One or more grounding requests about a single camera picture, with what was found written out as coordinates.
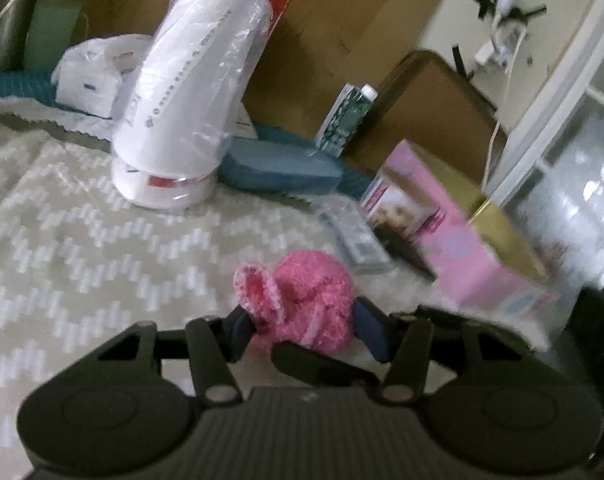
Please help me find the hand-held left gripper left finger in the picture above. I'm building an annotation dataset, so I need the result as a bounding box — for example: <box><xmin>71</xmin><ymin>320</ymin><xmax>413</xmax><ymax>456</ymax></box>
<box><xmin>96</xmin><ymin>307</ymin><xmax>255</xmax><ymax>406</ymax></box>

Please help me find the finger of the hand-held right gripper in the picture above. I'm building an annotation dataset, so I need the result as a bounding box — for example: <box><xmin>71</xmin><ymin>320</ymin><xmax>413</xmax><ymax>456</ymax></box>
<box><xmin>567</xmin><ymin>282</ymin><xmax>604</xmax><ymax>361</ymax></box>

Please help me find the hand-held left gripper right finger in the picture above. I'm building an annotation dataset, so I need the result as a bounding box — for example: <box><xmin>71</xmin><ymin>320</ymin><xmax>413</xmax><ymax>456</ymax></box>
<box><xmin>272</xmin><ymin>297</ymin><xmax>538</xmax><ymax>406</ymax></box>

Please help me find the pink fuzzy cloth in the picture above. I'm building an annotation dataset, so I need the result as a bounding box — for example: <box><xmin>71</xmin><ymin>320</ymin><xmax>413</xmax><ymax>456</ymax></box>
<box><xmin>233</xmin><ymin>249</ymin><xmax>355</xmax><ymax>348</ymax></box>

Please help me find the clear plastic blister pack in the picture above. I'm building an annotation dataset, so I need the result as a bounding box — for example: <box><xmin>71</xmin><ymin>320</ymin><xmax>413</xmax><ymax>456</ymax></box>
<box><xmin>317</xmin><ymin>205</ymin><xmax>393</xmax><ymax>271</ymax></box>

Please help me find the pink cardboard box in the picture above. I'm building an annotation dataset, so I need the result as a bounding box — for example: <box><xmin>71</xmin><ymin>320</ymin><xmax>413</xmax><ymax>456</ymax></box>
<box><xmin>369</xmin><ymin>140</ymin><xmax>563</xmax><ymax>321</ymax></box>

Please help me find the blue glasses case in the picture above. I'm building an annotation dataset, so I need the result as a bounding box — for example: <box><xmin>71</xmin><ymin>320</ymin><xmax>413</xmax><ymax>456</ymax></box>
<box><xmin>219</xmin><ymin>137</ymin><xmax>343</xmax><ymax>196</ymax></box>

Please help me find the black slim object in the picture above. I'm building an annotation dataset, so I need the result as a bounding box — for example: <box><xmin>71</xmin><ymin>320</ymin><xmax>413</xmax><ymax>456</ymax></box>
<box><xmin>377</xmin><ymin>230</ymin><xmax>437</xmax><ymax>281</ymax></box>

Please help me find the round white snack can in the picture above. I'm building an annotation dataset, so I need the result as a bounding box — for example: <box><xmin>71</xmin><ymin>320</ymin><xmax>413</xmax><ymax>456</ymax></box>
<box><xmin>359</xmin><ymin>167</ymin><xmax>423</xmax><ymax>233</ymax></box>

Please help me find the beige zigzag tablecloth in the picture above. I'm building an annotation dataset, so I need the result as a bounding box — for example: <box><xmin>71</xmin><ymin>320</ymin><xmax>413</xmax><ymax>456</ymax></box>
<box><xmin>0</xmin><ymin>92</ymin><xmax>553</xmax><ymax>480</ymax></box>

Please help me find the white framed frosted window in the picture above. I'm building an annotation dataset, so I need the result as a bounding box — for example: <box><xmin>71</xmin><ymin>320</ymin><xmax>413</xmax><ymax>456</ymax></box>
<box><xmin>482</xmin><ymin>0</ymin><xmax>604</xmax><ymax>291</ymax></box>

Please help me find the green patterned drink carton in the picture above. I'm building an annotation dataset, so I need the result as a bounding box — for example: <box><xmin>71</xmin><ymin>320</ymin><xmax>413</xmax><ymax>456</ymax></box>
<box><xmin>314</xmin><ymin>84</ymin><xmax>379</xmax><ymax>158</ymax></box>

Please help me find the brown tray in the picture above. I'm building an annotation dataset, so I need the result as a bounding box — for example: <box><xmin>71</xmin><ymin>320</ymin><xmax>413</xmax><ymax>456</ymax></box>
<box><xmin>347</xmin><ymin>50</ymin><xmax>508</xmax><ymax>196</ymax></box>

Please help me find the bagged stack of paper cups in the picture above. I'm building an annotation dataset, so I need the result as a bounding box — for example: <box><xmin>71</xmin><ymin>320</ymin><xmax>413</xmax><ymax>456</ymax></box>
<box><xmin>110</xmin><ymin>0</ymin><xmax>273</xmax><ymax>211</ymax></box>

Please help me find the white power strip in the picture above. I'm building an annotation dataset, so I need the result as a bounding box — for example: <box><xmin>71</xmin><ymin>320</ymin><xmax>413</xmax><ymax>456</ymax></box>
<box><xmin>474</xmin><ymin>25</ymin><xmax>513</xmax><ymax>68</ymax></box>

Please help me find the white tissue pack in bag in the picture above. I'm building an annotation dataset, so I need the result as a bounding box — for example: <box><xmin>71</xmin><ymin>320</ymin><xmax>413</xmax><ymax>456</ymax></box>
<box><xmin>52</xmin><ymin>34</ymin><xmax>155</xmax><ymax>120</ymax></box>

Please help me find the wooden board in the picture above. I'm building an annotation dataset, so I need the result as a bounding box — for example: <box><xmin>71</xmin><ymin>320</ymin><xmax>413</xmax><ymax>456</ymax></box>
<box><xmin>36</xmin><ymin>0</ymin><xmax>463</xmax><ymax>161</ymax></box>

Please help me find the red snack box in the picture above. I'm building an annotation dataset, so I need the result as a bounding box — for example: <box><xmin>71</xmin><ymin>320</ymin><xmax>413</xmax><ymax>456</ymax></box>
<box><xmin>259</xmin><ymin>0</ymin><xmax>290</xmax><ymax>36</ymax></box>

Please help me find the green plastic cup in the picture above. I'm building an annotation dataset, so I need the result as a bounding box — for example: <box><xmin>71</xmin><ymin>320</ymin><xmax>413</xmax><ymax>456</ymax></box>
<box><xmin>24</xmin><ymin>1</ymin><xmax>82</xmax><ymax>71</ymax></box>

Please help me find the white power cable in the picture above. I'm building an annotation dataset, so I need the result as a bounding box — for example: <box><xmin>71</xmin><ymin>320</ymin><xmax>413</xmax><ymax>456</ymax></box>
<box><xmin>484</xmin><ymin>25</ymin><xmax>528</xmax><ymax>181</ymax></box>

